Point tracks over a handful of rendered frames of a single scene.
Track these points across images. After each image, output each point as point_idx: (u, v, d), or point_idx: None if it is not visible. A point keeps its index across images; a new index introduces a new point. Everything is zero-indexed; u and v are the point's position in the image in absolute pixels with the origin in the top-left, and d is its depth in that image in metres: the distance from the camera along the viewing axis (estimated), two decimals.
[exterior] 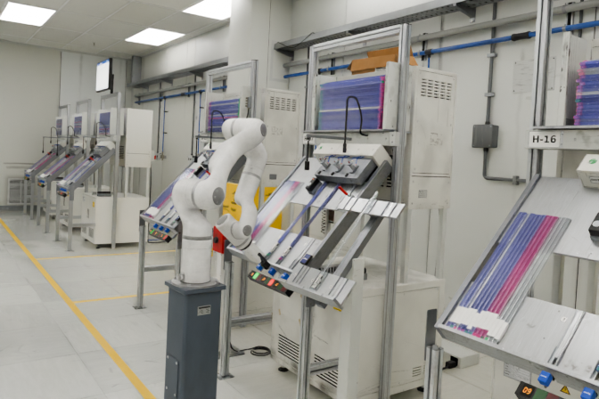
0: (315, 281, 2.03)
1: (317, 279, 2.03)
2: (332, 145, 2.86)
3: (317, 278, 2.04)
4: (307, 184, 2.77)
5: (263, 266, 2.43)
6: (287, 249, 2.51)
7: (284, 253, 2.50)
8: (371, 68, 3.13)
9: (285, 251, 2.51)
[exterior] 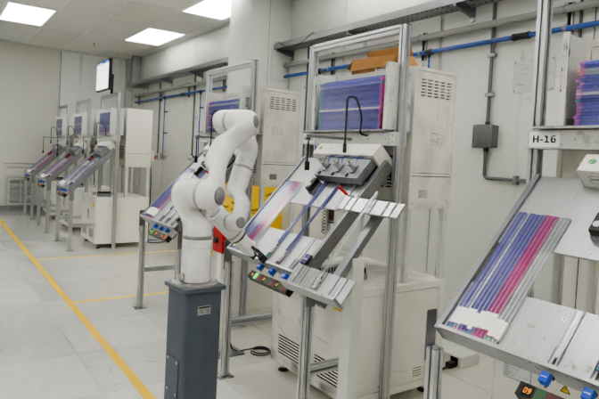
0: (315, 281, 2.03)
1: (317, 279, 2.03)
2: (332, 145, 2.86)
3: (317, 278, 2.04)
4: (307, 184, 2.77)
5: (259, 260, 2.37)
6: (283, 255, 2.49)
7: (280, 257, 2.49)
8: (371, 68, 3.13)
9: (281, 256, 2.49)
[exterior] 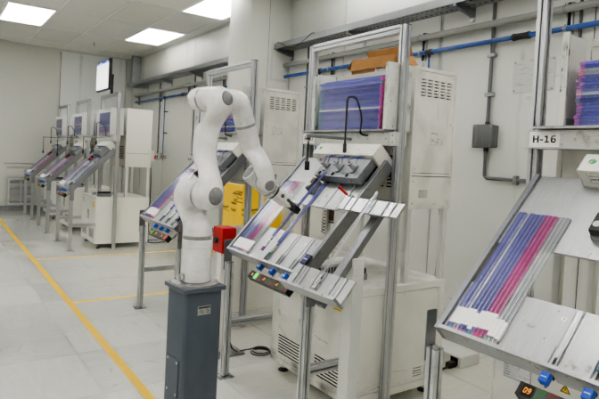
0: (315, 281, 2.03)
1: (317, 279, 2.03)
2: (332, 145, 2.86)
3: (317, 278, 2.04)
4: (307, 184, 2.77)
5: None
6: (268, 240, 2.45)
7: (266, 243, 2.44)
8: (371, 68, 3.13)
9: (267, 241, 2.45)
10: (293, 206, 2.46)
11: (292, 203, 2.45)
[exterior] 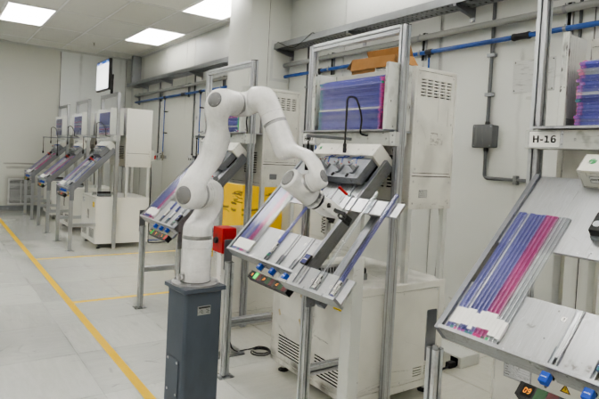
0: (315, 281, 2.03)
1: (317, 279, 2.03)
2: (332, 145, 2.86)
3: (317, 278, 2.04)
4: None
5: None
6: (337, 286, 1.94)
7: (334, 290, 1.94)
8: (371, 68, 3.13)
9: (335, 288, 1.94)
10: (343, 215, 1.99)
11: (340, 212, 1.99)
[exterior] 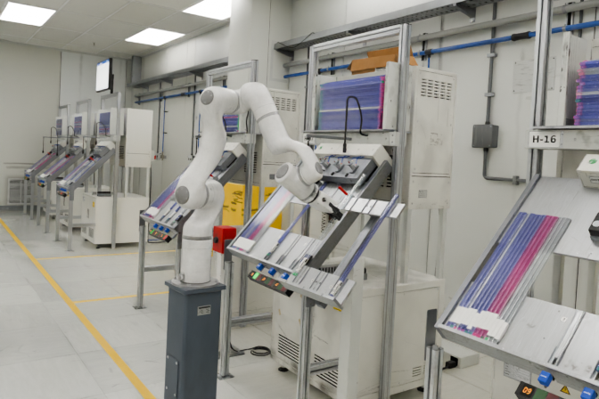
0: (300, 264, 1.98)
1: (302, 262, 1.98)
2: (332, 145, 2.86)
3: (302, 261, 1.99)
4: None
5: None
6: (337, 286, 1.94)
7: (334, 290, 1.94)
8: (371, 68, 3.13)
9: (335, 288, 1.94)
10: (336, 211, 2.01)
11: (336, 208, 2.00)
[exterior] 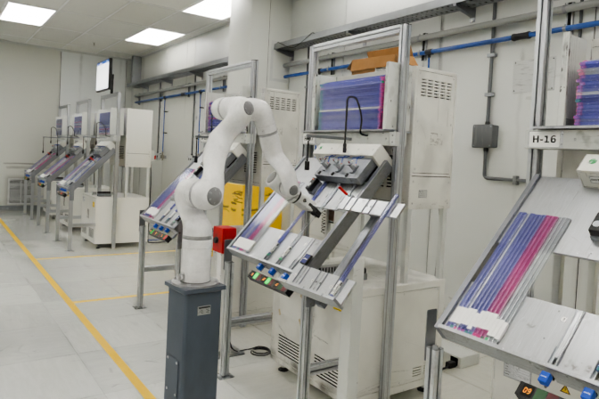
0: (285, 251, 2.51)
1: (286, 249, 2.51)
2: (332, 145, 2.86)
3: (287, 248, 2.51)
4: (307, 184, 2.77)
5: None
6: (337, 286, 1.94)
7: (334, 290, 1.94)
8: (371, 68, 3.13)
9: (335, 288, 1.94)
10: (315, 210, 2.54)
11: (315, 207, 2.52)
